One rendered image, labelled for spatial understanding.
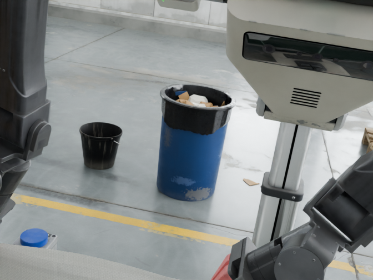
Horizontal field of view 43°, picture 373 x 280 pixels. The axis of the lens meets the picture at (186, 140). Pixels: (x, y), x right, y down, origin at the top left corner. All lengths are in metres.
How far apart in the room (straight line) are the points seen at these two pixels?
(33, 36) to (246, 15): 0.47
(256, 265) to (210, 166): 2.36
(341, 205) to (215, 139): 2.33
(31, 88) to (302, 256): 0.38
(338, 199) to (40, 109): 0.40
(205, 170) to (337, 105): 1.97
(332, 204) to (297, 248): 0.09
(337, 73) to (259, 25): 0.19
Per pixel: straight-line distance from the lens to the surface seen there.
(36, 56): 0.62
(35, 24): 0.59
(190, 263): 2.54
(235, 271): 0.68
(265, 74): 1.04
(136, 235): 2.69
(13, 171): 0.68
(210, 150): 2.93
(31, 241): 1.13
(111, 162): 3.37
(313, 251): 0.57
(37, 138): 0.65
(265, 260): 0.66
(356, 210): 0.62
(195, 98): 3.12
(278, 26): 0.93
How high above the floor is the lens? 1.49
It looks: 22 degrees down
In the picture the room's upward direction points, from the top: 8 degrees clockwise
